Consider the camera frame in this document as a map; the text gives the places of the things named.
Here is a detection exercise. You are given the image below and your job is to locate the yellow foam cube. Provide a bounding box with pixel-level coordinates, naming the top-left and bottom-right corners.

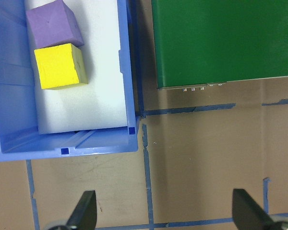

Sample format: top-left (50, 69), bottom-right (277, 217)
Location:
top-left (34, 43), bottom-right (89, 91)

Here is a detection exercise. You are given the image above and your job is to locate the purple foam cube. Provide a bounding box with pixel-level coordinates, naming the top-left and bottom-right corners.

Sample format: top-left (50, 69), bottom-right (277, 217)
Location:
top-left (25, 0), bottom-right (85, 50)

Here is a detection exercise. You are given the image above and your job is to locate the blue plastic storage bin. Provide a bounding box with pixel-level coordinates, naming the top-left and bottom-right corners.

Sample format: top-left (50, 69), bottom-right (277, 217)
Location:
top-left (0, 0), bottom-right (139, 163)

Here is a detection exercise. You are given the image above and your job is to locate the green conveyor belt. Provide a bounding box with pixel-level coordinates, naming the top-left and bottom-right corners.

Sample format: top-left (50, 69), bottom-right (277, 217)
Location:
top-left (150, 0), bottom-right (288, 92)

